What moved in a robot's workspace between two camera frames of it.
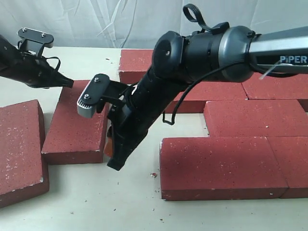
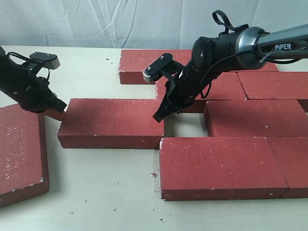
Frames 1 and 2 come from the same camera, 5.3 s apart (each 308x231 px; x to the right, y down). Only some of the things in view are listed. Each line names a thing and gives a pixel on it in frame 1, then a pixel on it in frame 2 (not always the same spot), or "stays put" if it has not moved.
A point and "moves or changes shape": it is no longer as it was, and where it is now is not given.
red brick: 220,168 stays put
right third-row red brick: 256,118 stays put
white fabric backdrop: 134,24 stays put
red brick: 134,65 stays put
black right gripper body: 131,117 → 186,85
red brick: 291,153 stays put
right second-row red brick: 268,87 stays put
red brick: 73,139 moves or changes shape
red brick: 24,173 stays put
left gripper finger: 60,80 → 53,102
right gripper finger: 127,134 → 170,105
